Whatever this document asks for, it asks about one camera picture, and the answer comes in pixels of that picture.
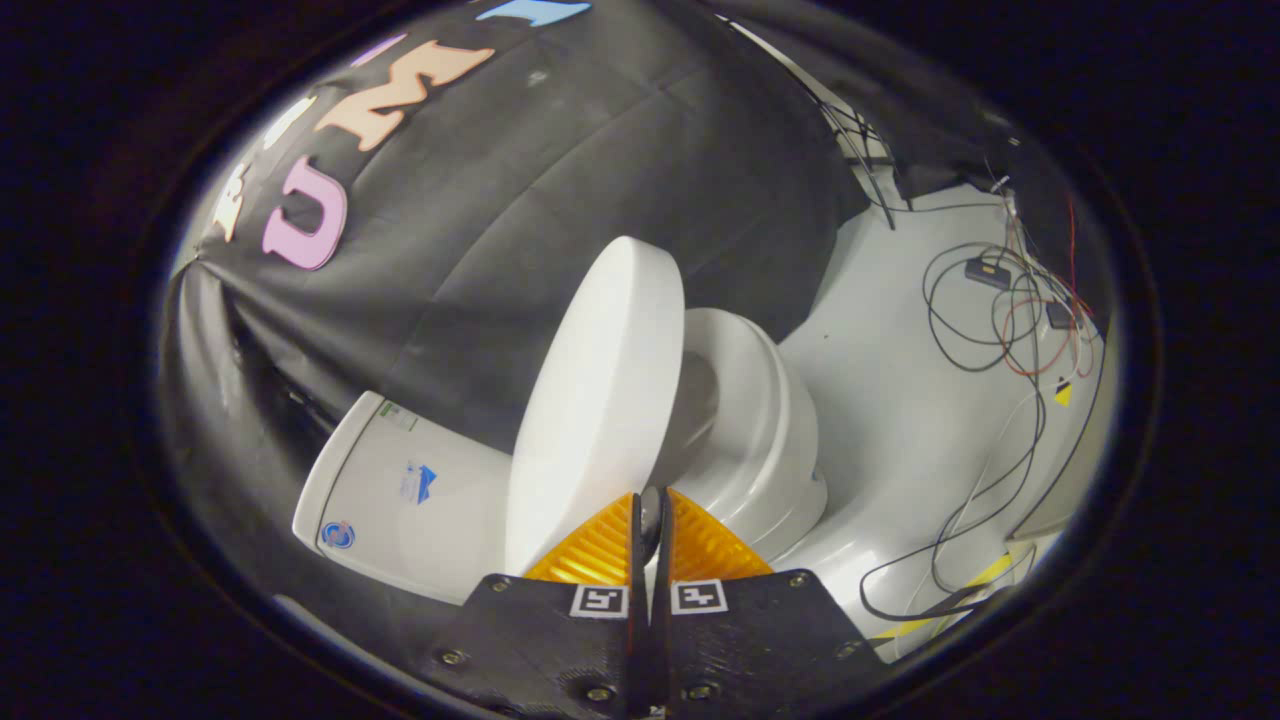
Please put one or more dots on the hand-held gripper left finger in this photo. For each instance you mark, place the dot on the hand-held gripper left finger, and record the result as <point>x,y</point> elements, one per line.
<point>635,570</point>

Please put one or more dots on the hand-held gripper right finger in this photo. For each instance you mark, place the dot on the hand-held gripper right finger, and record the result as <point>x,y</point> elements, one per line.
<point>664,570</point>

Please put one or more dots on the white toilet lid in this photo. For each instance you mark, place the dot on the white toilet lid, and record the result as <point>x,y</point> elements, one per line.
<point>600,400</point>

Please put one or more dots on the white toilet seat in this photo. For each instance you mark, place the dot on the white toilet seat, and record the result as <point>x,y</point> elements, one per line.
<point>745,345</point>

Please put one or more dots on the white toilet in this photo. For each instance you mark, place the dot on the white toilet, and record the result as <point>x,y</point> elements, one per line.
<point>400,500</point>

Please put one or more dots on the yellow floor tape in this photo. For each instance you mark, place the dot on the yellow floor tape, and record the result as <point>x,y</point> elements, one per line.
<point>990,573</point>

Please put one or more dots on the black backdrop cloth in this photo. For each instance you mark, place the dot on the black backdrop cloth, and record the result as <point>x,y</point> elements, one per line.
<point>500,220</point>

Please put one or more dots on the yellow triangle floor sticker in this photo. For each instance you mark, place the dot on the yellow triangle floor sticker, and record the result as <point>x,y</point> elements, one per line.
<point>1064,395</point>

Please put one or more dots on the black tripod stand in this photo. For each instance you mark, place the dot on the black tripod stand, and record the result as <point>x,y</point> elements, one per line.
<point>872,185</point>

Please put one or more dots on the small black adapter box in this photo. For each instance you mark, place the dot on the small black adapter box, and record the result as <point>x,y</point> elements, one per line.
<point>987,272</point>
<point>1060,315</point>

